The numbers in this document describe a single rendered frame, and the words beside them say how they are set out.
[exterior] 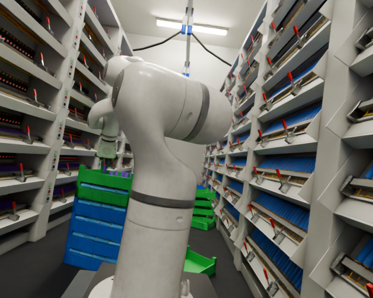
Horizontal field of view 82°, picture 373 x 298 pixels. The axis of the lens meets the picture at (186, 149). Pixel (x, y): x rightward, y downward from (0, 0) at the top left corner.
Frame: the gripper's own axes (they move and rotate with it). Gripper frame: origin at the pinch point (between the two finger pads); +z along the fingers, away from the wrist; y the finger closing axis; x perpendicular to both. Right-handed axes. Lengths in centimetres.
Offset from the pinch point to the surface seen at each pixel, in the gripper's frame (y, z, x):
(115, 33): -13, -71, 121
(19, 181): -37.8, 10.7, -8.8
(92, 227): -0.5, 19.7, -28.0
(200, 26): 105, -126, 291
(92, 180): -4.1, 0.5, -16.9
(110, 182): 4.5, -1.7, -21.3
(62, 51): -33, -50, 32
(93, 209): -1.3, 12.1, -24.0
